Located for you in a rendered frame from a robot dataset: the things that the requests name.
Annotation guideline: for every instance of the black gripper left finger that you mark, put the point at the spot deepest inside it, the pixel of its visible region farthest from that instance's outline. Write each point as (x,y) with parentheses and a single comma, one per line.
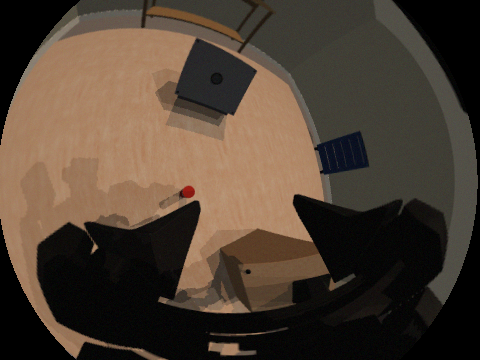
(157,250)

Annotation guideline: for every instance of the red peg with white band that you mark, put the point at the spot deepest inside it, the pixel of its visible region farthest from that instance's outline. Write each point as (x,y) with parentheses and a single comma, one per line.
(187,192)

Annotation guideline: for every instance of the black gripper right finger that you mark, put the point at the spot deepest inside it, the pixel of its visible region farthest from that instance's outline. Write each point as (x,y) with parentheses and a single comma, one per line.
(340,234)

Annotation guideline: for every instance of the dark grey sloped panel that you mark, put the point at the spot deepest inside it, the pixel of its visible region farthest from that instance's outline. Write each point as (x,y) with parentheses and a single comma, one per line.
(214,78)

